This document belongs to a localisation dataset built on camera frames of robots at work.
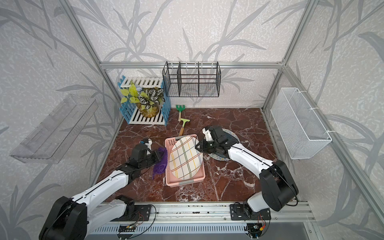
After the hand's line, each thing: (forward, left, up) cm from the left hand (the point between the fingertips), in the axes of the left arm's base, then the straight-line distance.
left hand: (165, 152), depth 85 cm
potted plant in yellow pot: (+29, +12, +14) cm, 34 cm away
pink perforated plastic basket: (-13, -4, -7) cm, 16 cm away
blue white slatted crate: (+38, +34, -4) cm, 51 cm away
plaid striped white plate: (-3, -12, -3) cm, 13 cm away
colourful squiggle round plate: (0, -34, -7) cm, 34 cm away
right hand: (+2, -18, +4) cm, 18 cm away
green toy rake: (+44, -4, -8) cm, 45 cm away
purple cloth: (-9, +1, -1) cm, 9 cm away
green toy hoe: (+21, -7, -7) cm, 24 cm away
